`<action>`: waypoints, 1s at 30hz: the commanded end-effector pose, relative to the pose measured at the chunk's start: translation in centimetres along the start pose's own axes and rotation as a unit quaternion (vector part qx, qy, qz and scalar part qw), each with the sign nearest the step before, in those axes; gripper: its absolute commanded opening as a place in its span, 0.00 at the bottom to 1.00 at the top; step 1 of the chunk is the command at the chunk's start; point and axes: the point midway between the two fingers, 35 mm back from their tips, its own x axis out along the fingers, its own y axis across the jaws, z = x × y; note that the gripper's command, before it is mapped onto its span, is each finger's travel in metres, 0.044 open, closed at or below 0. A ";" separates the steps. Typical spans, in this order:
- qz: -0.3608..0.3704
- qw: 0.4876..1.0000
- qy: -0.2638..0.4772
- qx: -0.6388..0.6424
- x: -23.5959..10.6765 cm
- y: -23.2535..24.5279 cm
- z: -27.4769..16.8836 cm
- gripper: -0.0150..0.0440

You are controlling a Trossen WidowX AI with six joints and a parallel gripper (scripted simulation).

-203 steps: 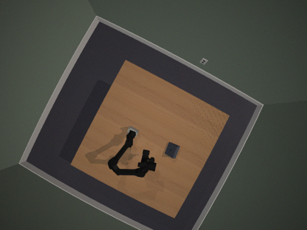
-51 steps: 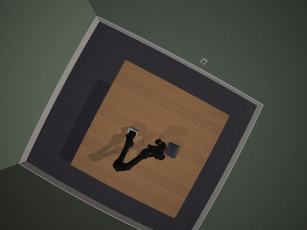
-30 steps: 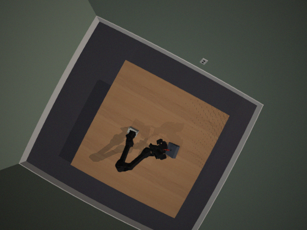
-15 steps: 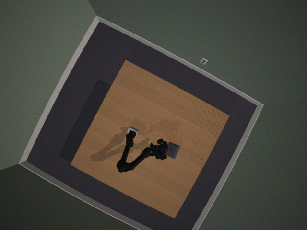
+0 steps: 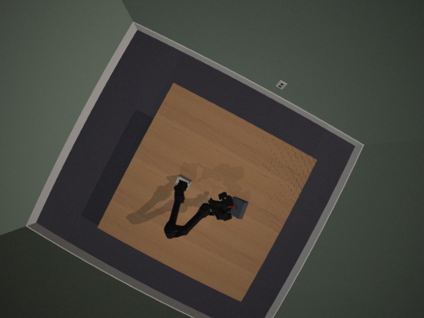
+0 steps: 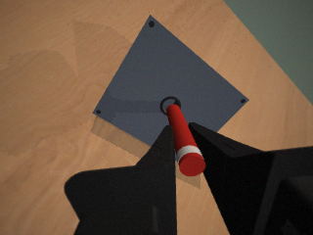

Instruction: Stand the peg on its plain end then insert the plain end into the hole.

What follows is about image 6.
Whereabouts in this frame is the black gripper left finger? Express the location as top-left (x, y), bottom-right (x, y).
top-left (64, 124), bottom-right (177, 235)

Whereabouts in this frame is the grey sloped panel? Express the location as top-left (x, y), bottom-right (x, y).
top-left (92, 15), bottom-right (249, 147)

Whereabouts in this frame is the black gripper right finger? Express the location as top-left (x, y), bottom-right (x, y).
top-left (188, 122), bottom-right (313, 235)

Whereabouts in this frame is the red peg with white band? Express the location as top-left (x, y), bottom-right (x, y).
top-left (166, 105), bottom-right (205, 176)

